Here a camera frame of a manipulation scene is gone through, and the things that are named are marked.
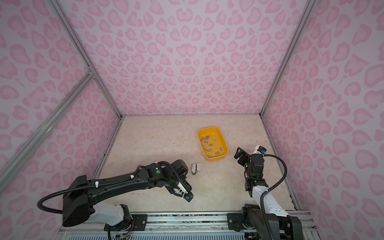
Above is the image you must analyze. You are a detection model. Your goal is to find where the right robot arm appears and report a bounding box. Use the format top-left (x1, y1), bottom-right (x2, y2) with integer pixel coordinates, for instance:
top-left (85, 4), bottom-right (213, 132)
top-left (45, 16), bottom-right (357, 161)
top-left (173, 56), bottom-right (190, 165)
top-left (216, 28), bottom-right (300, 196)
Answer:
top-left (227, 146), bottom-right (304, 240)

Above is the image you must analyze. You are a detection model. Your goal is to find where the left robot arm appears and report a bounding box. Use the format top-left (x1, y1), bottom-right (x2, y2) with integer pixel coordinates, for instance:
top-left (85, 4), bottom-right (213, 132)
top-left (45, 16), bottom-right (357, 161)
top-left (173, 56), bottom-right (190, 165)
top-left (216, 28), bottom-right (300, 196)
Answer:
top-left (63, 160), bottom-right (194, 227)

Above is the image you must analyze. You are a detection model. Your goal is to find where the yellow plastic tray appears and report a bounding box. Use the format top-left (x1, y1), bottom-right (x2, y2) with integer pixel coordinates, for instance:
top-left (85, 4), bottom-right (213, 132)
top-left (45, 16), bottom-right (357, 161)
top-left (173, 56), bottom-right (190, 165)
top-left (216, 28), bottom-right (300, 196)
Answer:
top-left (197, 126), bottom-right (229, 162)

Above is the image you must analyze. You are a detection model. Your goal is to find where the aluminium mounting rail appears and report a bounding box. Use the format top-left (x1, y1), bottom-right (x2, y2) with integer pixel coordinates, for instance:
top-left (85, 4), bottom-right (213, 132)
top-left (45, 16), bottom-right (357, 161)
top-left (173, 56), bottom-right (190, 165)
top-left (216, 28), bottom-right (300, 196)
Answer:
top-left (55, 209), bottom-right (319, 240)

